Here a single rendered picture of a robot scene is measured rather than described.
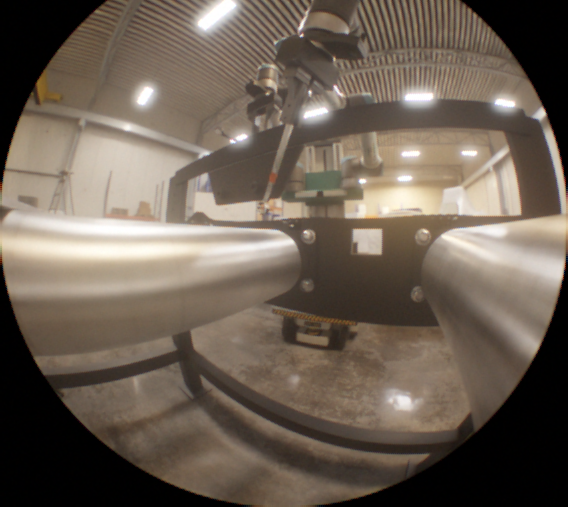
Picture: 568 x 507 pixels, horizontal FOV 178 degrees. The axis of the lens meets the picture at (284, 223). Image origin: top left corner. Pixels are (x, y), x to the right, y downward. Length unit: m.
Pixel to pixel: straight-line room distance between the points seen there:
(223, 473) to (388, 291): 0.90
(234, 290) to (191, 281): 0.05
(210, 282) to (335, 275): 0.24
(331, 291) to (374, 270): 0.09
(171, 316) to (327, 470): 0.89
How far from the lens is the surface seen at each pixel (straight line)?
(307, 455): 0.97
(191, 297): 0.16
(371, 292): 0.34
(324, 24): 0.38
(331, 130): 0.39
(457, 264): 0.16
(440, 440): 0.72
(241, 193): 0.48
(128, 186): 10.50
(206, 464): 0.98
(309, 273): 0.35
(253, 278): 0.20
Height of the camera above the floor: 0.91
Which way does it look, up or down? 4 degrees up
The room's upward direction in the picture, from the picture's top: 1 degrees clockwise
